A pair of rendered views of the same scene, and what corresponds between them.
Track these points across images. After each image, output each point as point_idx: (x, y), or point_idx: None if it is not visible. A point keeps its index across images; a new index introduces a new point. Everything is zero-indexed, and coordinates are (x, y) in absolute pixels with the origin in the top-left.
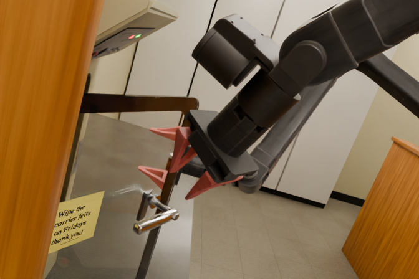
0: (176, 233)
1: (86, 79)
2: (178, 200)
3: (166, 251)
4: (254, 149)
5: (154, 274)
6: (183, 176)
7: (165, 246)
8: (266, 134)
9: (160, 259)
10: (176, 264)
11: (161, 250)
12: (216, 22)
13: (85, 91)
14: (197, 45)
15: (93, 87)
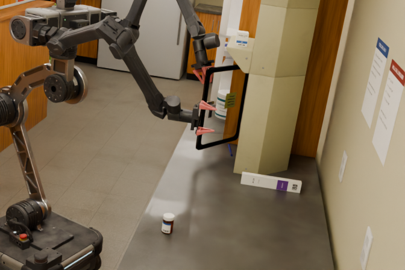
0: (170, 182)
1: (250, 88)
2: (163, 201)
3: (178, 175)
4: (162, 94)
5: (185, 167)
6: (152, 225)
7: (178, 176)
8: (156, 88)
9: (181, 172)
10: (173, 170)
11: (181, 175)
12: (217, 35)
13: (249, 93)
14: (219, 42)
15: (246, 90)
